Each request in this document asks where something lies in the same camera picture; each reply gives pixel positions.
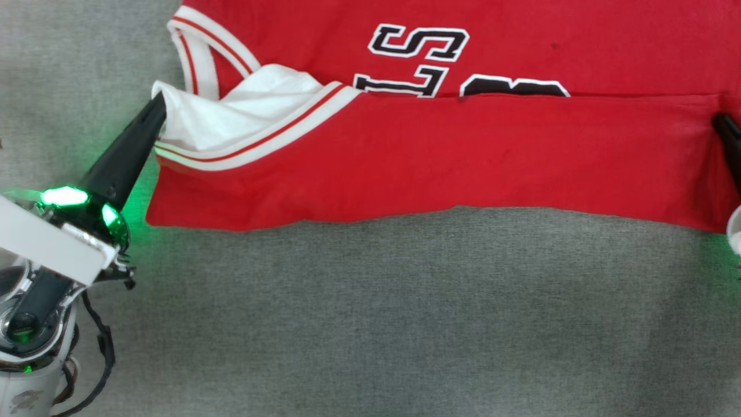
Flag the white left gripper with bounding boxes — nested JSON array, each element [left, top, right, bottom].
[[0, 92, 169, 290]]

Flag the red white basketball jersey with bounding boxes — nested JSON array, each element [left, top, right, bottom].
[[145, 0, 741, 233]]

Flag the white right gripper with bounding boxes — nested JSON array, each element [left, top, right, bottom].
[[711, 112, 741, 257]]

